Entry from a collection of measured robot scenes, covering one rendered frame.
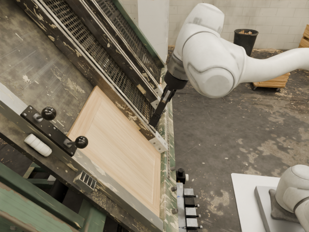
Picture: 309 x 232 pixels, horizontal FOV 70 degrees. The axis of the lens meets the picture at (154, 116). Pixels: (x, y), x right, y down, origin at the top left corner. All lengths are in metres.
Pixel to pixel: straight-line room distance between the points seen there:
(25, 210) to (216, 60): 0.54
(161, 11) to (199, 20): 4.25
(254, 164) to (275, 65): 2.22
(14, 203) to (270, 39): 6.55
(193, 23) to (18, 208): 0.61
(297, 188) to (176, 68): 0.81
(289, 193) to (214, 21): 0.88
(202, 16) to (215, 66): 0.19
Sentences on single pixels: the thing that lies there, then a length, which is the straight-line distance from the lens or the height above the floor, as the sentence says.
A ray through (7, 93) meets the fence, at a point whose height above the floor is 1.55.
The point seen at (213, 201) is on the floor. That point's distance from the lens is 2.32.
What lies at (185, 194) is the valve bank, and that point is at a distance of 1.36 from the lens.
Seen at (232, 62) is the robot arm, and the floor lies 1.69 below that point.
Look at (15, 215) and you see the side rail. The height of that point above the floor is 1.39.
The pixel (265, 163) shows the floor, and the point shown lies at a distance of 2.85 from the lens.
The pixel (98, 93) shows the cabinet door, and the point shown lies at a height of 1.33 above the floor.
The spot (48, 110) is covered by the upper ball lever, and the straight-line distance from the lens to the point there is 0.64.
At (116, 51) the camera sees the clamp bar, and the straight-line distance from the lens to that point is 1.54.
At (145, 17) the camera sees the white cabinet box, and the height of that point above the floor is 0.97.
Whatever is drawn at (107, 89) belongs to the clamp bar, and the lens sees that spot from 1.16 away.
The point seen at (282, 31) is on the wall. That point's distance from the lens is 6.78.
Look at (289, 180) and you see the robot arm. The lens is 1.23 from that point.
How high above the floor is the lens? 1.85
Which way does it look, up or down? 34 degrees down
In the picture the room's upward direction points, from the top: straight up
